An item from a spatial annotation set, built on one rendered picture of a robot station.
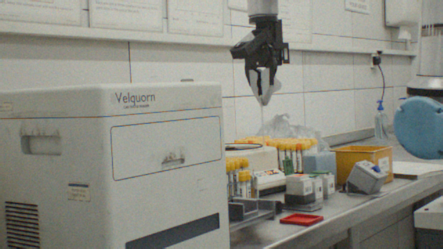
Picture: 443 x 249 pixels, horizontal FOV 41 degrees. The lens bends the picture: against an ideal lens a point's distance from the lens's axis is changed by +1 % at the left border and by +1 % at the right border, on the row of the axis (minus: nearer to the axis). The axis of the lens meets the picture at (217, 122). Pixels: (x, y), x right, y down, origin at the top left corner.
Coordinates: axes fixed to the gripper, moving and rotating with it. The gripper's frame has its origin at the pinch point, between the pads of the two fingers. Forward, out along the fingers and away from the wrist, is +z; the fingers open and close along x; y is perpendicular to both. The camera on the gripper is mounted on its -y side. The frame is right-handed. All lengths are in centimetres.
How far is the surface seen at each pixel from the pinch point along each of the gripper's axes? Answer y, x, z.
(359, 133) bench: 155, 65, 20
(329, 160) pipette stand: 25.8, -1.3, 17.4
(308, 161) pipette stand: 18.9, 0.8, 16.9
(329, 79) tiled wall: 126, 63, -8
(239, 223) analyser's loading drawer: -30.6, -18.3, 21.9
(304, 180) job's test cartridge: 0.3, -11.0, 18.7
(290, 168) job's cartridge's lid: 1.9, -6.0, 16.4
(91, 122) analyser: -63, -22, 1
